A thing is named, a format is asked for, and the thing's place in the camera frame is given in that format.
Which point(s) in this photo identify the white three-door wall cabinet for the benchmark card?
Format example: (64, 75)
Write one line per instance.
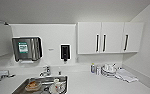
(111, 37)

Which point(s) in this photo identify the grey paper towel dispenser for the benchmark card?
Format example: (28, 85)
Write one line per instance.
(26, 49)

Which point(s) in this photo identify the bowl with orange food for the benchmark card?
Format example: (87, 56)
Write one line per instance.
(32, 86)

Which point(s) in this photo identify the white mug with print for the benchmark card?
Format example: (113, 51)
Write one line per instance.
(59, 86)

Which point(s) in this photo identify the small white bottle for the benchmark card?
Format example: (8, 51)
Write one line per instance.
(98, 70)

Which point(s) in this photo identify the small white wall label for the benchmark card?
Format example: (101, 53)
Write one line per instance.
(51, 49)

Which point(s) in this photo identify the white two-door wall cabinet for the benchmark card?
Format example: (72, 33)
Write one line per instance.
(0, 40)

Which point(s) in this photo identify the black wall soap dispenser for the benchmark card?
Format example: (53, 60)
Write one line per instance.
(65, 52)

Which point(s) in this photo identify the stainless steel sink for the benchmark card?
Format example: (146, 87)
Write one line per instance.
(19, 89)

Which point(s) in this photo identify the chrome sink faucet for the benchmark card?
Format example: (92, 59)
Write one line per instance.
(46, 71)

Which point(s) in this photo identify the small chrome counter knob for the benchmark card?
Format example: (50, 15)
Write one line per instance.
(60, 72)

